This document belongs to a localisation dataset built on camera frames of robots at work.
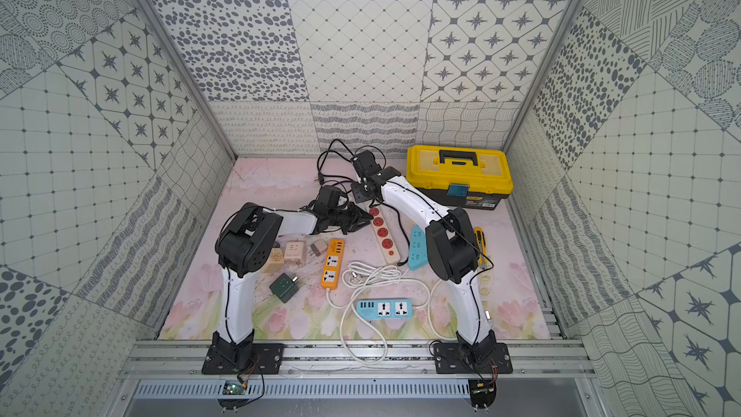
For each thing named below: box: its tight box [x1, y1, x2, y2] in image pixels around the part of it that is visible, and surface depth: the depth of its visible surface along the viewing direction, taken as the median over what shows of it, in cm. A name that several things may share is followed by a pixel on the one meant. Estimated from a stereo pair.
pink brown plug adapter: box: [309, 238, 329, 257], surface depth 95 cm
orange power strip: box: [320, 238, 345, 291], surface depth 90 cm
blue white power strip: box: [356, 299, 414, 320], surface depth 81 cm
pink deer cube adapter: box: [283, 239, 306, 268], surface depth 90 cm
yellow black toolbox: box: [405, 144, 515, 211], surface depth 96 cm
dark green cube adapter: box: [269, 272, 300, 305], surface depth 83 cm
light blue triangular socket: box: [408, 224, 428, 271], surface depth 91 cm
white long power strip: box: [368, 206, 402, 265], surface depth 97 cm
